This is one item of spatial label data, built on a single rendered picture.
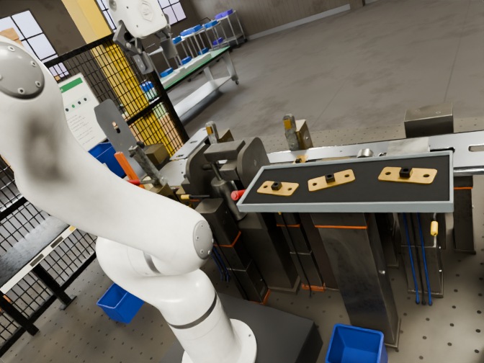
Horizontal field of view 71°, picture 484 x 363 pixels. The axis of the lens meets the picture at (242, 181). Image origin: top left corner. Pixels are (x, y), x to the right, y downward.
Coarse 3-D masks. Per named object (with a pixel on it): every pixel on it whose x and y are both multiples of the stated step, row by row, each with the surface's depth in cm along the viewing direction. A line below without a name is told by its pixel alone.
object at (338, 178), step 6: (330, 174) 63; (336, 174) 63; (342, 174) 63; (348, 174) 62; (312, 180) 65; (318, 180) 64; (324, 180) 63; (330, 180) 62; (336, 180) 62; (342, 180) 61; (348, 180) 61; (354, 180) 60; (312, 186) 63; (318, 186) 63; (324, 186) 62; (330, 186) 61
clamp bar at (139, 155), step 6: (138, 144) 112; (144, 144) 112; (132, 150) 109; (138, 150) 109; (132, 156) 109; (138, 156) 110; (144, 156) 111; (138, 162) 113; (144, 162) 111; (150, 162) 113; (144, 168) 114; (150, 168) 113; (150, 174) 116; (156, 174) 115
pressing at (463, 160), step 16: (352, 144) 103; (368, 144) 99; (384, 144) 96; (432, 144) 88; (448, 144) 85; (464, 144) 83; (480, 144) 81; (176, 160) 147; (224, 160) 128; (272, 160) 113; (288, 160) 109; (464, 160) 78; (480, 160) 76; (176, 176) 132
